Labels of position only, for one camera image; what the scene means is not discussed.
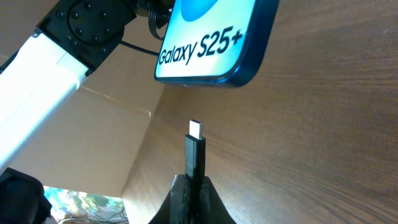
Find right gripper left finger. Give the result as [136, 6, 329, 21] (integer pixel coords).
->
[149, 174, 190, 224]

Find blue Galaxy smartphone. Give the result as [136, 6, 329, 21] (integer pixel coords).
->
[154, 0, 279, 88]

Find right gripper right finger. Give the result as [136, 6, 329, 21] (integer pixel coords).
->
[198, 177, 236, 224]

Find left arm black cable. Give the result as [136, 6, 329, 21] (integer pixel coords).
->
[119, 6, 174, 57]

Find black USB charging cable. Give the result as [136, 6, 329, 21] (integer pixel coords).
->
[184, 119, 206, 224]

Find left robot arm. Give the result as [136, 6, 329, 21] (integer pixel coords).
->
[1, 0, 174, 223]

